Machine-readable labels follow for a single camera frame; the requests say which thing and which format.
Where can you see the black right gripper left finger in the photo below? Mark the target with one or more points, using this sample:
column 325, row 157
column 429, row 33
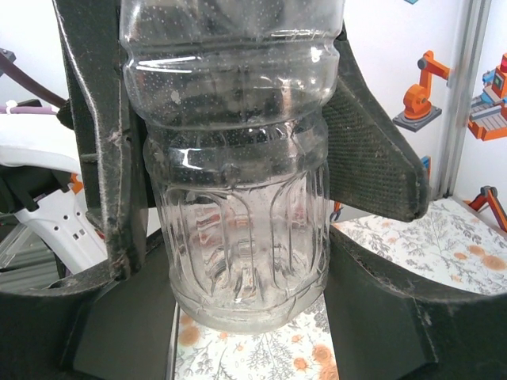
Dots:
column 59, row 336

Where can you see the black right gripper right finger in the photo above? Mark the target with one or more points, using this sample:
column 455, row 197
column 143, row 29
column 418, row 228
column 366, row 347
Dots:
column 435, row 336

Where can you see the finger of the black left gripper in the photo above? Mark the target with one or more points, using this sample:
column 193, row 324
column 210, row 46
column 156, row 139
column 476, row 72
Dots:
column 103, row 138
column 372, row 158

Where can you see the clear unlabelled plastic bottle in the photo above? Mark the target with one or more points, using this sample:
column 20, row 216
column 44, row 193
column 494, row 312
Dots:
column 245, row 178

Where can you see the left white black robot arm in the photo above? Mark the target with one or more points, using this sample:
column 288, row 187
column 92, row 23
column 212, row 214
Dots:
column 35, row 142

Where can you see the floral patterned tablecloth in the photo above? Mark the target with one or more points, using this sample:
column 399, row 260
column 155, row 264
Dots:
column 455, row 245

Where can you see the aluminium frame post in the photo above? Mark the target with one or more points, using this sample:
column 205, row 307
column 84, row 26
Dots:
column 463, row 99

